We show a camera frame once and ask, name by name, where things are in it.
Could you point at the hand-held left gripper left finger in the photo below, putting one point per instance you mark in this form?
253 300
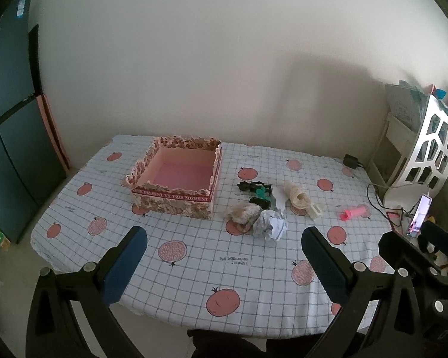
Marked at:
125 264

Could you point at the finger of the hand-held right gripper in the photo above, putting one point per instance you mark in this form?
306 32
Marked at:
442 242
397 248

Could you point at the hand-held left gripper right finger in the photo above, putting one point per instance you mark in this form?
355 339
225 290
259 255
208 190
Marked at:
324 264

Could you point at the cream rectangular hair clip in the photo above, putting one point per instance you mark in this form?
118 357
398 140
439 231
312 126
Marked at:
314 211

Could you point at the pink candy-shaped tube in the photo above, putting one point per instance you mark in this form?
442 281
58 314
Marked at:
352 212

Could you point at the white paper ball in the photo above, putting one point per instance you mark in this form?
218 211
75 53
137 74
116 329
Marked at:
270 225

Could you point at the cream lace cloth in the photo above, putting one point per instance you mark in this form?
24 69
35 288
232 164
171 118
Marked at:
296 194

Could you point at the small black toy car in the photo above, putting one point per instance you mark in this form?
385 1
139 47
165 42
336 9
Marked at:
259 202

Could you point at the green translucent toy figure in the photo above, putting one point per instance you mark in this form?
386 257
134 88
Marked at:
263 192

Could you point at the floral pink cardboard box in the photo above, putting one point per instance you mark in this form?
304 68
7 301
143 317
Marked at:
179 182

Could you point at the checkered cloth covered desktop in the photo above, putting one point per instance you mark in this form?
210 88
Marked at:
194 264

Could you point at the smartphone with lit screen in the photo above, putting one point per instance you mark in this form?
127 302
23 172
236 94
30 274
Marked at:
420 214

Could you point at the white paper card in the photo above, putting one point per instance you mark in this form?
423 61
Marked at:
279 201

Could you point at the black power adapter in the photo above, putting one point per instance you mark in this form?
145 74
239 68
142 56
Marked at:
351 161

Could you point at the black plastic toy figure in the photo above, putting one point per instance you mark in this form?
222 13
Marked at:
251 186

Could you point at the pale blue book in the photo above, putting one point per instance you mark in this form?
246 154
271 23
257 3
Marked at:
405 100

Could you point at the pink leaning board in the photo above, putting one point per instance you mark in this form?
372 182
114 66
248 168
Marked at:
54 134

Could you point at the dark refrigerator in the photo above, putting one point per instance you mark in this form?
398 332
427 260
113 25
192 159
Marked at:
7 119

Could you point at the black leaning panel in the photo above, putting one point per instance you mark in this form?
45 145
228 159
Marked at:
33 63

